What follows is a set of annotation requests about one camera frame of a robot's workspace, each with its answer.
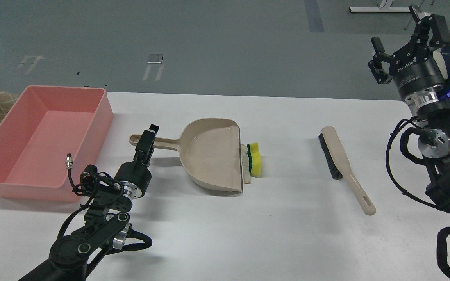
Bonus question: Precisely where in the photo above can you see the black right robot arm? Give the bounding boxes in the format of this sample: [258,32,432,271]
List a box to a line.
[368,5,450,279]

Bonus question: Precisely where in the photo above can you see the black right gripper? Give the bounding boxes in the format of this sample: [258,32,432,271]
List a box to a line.
[368,5,450,102]

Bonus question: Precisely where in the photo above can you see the yellow green sponge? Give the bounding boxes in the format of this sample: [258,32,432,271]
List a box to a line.
[246,142,262,177]

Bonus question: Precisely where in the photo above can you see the white table leg base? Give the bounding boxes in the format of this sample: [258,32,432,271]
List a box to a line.
[348,0,410,14]

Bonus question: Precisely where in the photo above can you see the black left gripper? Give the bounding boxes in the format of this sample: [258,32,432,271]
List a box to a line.
[114,124,159,199]

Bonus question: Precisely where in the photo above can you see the beige hand brush black bristles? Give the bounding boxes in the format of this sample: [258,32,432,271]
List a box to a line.
[318,126,377,216]

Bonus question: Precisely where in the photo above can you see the beige plastic dustpan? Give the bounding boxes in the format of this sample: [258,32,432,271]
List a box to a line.
[129,118,244,194]

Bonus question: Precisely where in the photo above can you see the pink plastic bin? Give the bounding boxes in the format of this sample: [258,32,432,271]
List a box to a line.
[0,85,114,202]

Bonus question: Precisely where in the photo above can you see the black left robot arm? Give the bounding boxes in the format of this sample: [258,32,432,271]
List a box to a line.
[21,124,159,281]

